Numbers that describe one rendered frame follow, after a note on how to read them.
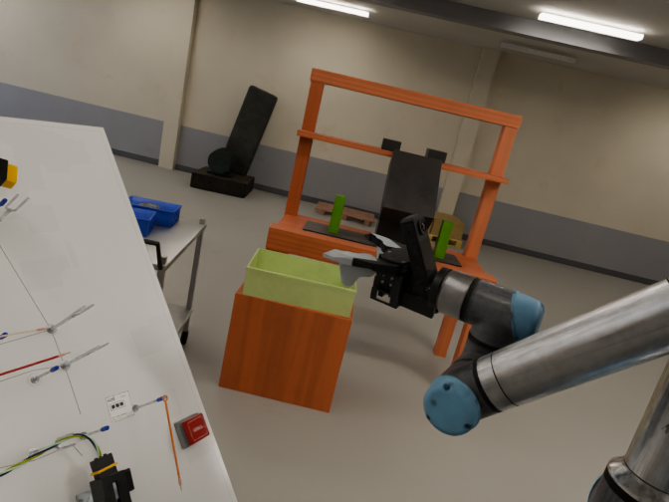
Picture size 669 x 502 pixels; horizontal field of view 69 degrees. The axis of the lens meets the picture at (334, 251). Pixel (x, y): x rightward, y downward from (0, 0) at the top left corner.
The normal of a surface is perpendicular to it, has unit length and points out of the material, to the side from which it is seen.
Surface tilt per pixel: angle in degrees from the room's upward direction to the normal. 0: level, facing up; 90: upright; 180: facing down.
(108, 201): 49
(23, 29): 90
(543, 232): 90
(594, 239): 90
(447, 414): 90
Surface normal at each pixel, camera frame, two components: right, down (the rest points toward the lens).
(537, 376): -0.47, 0.20
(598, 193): -0.11, 0.25
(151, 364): 0.76, -0.37
